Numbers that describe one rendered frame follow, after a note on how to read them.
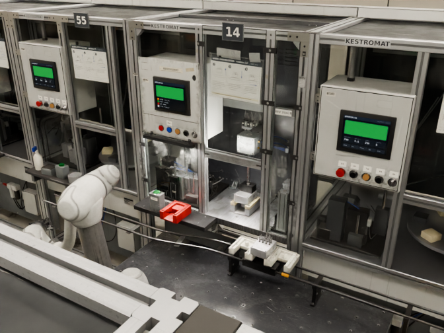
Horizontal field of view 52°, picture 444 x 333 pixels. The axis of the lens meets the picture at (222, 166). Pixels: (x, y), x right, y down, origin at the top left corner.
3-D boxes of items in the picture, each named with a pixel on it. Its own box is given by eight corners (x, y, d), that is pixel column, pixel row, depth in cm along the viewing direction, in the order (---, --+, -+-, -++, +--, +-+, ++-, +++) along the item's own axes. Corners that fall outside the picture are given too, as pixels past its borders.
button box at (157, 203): (149, 209, 285) (148, 192, 280) (157, 204, 291) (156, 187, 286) (159, 213, 281) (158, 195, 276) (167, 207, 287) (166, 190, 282)
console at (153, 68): (140, 133, 279) (134, 57, 261) (168, 120, 302) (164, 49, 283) (197, 145, 260) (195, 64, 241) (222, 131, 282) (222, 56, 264)
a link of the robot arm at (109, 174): (87, 174, 207) (70, 186, 195) (111, 153, 199) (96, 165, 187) (106, 195, 209) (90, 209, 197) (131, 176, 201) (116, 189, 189)
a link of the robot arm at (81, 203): (142, 320, 217) (120, 355, 197) (111, 317, 222) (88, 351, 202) (106, 172, 188) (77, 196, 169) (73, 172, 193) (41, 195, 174)
